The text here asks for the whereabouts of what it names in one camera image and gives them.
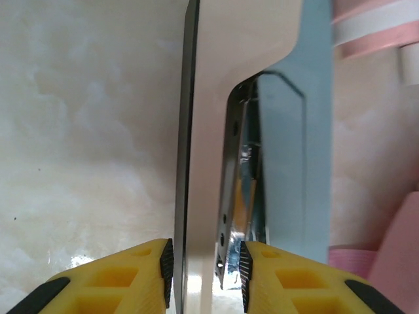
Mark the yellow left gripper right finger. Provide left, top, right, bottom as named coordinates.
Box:
left=240, top=241, right=419, bottom=314

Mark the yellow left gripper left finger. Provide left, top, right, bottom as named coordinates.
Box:
left=9, top=237, right=174, bottom=314

